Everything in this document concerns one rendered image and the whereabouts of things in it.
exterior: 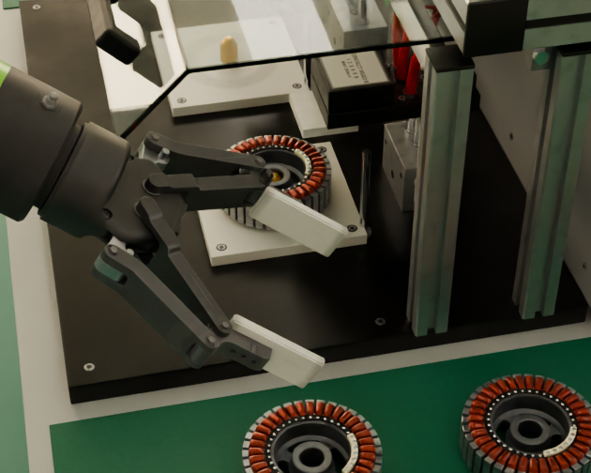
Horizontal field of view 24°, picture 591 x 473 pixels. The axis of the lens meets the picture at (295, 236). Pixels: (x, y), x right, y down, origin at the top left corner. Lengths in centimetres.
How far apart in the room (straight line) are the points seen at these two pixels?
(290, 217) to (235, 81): 50
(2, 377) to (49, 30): 81
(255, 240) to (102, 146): 39
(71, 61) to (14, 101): 66
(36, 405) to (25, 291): 15
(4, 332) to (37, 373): 112
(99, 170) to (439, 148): 30
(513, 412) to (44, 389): 40
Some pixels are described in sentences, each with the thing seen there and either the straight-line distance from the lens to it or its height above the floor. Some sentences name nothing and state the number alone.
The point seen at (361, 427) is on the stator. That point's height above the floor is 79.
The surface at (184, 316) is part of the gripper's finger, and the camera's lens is 89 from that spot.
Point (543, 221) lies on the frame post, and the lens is 117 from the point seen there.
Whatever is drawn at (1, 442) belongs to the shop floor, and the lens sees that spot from 219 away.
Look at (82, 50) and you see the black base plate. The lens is 158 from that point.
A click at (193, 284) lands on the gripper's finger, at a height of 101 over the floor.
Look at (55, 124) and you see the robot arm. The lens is 91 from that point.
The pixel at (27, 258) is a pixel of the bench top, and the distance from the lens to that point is 134.
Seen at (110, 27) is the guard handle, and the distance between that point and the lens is 107.
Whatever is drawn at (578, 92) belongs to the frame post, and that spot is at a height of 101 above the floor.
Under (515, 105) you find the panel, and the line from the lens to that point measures 138.
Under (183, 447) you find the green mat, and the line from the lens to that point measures 115.
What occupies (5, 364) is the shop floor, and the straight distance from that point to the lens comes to 230.
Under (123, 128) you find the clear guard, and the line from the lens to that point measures 104.
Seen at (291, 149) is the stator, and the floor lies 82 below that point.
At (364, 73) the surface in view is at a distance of 126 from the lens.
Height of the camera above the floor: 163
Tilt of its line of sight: 41 degrees down
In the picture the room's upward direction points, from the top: straight up
